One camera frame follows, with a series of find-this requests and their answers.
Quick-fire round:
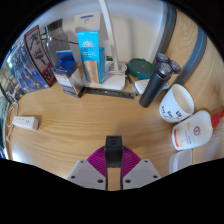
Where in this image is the light blue carton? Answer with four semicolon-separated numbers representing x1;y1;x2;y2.
77;30;107;85

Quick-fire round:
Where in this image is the white cup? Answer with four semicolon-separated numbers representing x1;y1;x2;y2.
158;83;195;124

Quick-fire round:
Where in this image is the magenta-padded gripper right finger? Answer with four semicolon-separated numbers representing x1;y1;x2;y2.
119;145;163;191

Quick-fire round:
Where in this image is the white lotion bottle red cap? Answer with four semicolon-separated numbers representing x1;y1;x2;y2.
171;108;224;152

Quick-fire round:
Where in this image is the white power strip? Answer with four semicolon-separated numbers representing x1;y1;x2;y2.
12;114;40;132

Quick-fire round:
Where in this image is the blue robot model kit box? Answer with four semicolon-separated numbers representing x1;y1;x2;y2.
6;24;56;94

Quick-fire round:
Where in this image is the black electric shaver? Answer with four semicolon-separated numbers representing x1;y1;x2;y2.
138;52;182;109

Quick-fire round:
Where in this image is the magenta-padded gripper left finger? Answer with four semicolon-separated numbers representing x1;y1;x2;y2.
66;145;110;191

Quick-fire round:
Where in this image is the dark pen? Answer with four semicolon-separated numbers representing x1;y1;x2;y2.
125;74;139;97

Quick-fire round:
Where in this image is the white rectangular box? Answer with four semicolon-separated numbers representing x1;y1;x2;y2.
73;12;103;34

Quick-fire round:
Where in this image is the translucent plastic box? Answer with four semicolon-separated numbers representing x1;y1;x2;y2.
168;148;194;174

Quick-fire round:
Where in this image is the green round lid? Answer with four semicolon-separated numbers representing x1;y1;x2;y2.
127;58;155;80

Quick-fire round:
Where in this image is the black ruler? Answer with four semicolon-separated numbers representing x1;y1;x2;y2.
84;87;135;100

